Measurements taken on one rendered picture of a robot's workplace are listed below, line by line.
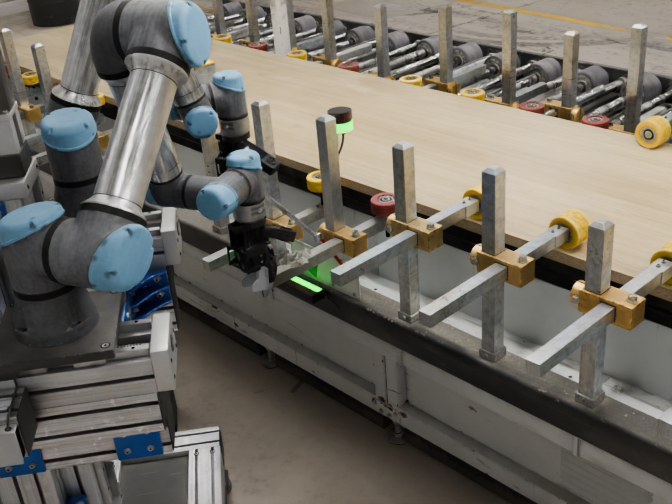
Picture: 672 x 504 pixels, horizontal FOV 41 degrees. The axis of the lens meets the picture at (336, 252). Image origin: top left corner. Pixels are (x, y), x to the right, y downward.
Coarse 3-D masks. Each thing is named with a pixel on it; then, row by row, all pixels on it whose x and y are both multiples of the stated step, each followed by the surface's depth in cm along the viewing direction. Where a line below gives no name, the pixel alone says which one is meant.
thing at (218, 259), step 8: (312, 208) 251; (320, 208) 250; (296, 216) 247; (304, 216) 247; (312, 216) 249; (320, 216) 251; (272, 240) 241; (224, 248) 233; (208, 256) 230; (216, 256) 230; (224, 256) 231; (232, 256) 232; (208, 264) 228; (216, 264) 229; (224, 264) 231
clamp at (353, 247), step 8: (328, 232) 226; (336, 232) 225; (344, 232) 224; (360, 232) 224; (328, 240) 227; (344, 240) 222; (352, 240) 220; (360, 240) 222; (344, 248) 224; (352, 248) 221; (360, 248) 223; (352, 256) 223
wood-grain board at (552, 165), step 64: (64, 64) 375; (256, 64) 353; (320, 64) 346; (384, 128) 279; (448, 128) 274; (512, 128) 270; (576, 128) 266; (384, 192) 237; (448, 192) 233; (512, 192) 230; (576, 192) 227; (640, 192) 224; (576, 256) 199; (640, 256) 196
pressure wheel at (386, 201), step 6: (372, 198) 232; (378, 198) 233; (384, 198) 231; (390, 198) 232; (372, 204) 231; (378, 204) 229; (384, 204) 229; (390, 204) 228; (372, 210) 232; (378, 210) 230; (384, 210) 229; (390, 210) 229; (384, 216) 230
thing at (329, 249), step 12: (360, 228) 228; (372, 228) 229; (384, 228) 232; (336, 240) 223; (312, 252) 219; (324, 252) 219; (336, 252) 222; (288, 264) 214; (312, 264) 218; (276, 276) 210; (288, 276) 213
